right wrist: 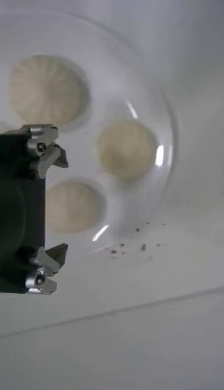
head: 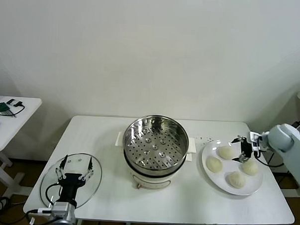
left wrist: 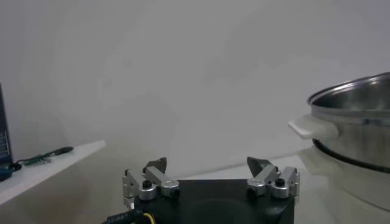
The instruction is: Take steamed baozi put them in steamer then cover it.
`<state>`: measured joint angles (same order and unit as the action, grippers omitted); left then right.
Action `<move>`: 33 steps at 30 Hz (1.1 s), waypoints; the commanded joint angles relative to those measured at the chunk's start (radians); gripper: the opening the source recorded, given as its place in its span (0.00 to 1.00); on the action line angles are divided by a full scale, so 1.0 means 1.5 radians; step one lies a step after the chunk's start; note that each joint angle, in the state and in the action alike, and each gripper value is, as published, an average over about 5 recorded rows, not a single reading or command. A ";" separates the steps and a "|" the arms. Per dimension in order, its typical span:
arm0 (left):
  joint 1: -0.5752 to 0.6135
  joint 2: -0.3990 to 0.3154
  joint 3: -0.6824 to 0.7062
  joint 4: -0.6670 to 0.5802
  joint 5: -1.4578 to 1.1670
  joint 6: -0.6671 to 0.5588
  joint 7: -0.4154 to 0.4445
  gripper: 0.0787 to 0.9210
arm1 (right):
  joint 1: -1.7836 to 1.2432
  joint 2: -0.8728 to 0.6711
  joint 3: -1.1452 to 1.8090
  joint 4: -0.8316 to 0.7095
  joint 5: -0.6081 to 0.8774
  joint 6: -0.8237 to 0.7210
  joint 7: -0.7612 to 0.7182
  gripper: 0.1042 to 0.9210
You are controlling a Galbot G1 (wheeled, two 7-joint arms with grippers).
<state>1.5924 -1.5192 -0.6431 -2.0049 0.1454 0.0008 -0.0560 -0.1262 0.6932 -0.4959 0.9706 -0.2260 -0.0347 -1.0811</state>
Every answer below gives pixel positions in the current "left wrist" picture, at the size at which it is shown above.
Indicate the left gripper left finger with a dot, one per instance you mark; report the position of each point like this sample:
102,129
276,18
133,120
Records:
152,178

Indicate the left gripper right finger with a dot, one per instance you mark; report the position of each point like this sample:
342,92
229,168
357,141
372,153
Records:
268,176

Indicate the stainless steel steamer basket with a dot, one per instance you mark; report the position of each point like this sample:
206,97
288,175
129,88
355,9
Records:
350,137

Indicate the white work table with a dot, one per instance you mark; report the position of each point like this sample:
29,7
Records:
228,172

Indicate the white electric cooker base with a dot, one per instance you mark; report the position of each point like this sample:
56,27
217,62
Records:
350,182

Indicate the black white adapter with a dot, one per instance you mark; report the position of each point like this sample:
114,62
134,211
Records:
64,149

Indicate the white side table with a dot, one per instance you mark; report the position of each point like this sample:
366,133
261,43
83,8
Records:
36,176

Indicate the blue oval object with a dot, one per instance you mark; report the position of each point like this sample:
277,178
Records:
4,175

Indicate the dark printed box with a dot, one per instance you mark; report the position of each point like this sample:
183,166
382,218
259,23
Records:
3,137

